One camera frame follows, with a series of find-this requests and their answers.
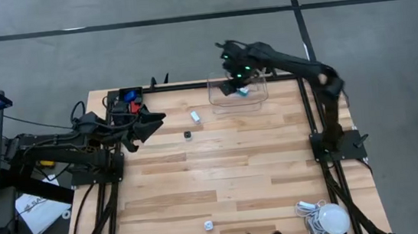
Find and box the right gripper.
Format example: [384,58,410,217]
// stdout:
[214,37,266,98]

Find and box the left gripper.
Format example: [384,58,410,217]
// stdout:
[111,104,171,154]

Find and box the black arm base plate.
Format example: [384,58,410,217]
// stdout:
[68,151,128,188]
[309,127,368,164]

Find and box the black diagonal bar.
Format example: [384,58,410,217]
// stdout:
[0,163,76,211]

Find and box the white cable bundle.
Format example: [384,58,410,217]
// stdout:
[293,197,331,234]

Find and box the black plastic tray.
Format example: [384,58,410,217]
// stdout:
[105,86,147,122]

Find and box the black cable beside table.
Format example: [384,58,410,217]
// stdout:
[65,184,102,234]

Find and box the thin black cable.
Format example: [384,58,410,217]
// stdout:
[2,109,75,137]

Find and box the clear plastic bin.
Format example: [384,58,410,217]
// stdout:
[207,67,271,116]

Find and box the white dome lamp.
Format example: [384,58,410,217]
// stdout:
[316,201,352,234]

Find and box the black metal table frame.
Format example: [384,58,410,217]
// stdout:
[50,51,398,234]

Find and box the white printed paper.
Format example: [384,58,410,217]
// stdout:
[12,173,76,234]

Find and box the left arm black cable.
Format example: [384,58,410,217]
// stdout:
[67,99,89,125]

